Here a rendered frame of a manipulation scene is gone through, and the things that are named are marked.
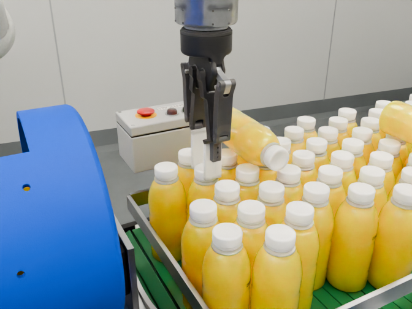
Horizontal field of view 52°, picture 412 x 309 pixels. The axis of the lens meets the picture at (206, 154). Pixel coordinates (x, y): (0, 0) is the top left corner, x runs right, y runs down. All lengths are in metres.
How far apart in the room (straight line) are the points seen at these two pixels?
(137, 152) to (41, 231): 0.44
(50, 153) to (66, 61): 2.78
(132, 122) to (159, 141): 0.07
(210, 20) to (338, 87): 3.68
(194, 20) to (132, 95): 2.79
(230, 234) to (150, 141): 0.35
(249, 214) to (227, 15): 0.27
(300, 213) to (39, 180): 0.34
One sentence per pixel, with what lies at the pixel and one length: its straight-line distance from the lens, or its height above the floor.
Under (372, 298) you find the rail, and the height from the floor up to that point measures 0.98.
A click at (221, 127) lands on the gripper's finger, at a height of 1.17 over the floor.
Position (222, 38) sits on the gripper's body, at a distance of 0.61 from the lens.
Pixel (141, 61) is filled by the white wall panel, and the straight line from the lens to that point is 3.32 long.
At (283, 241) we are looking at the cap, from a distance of 0.54.
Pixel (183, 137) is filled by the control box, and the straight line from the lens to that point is 0.87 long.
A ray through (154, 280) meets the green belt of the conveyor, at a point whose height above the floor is 0.90.
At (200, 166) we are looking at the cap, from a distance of 0.71.
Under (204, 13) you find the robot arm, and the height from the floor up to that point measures 1.33.
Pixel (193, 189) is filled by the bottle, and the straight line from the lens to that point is 0.71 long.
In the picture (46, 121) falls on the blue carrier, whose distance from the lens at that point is 0.50.
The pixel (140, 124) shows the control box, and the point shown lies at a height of 1.10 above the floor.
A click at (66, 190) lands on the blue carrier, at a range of 0.44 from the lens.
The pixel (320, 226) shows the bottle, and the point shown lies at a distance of 0.67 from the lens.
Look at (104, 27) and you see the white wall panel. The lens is 3.22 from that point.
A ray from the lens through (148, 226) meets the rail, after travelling 0.74.
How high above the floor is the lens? 1.40
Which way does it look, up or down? 26 degrees down
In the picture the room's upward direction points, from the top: straight up
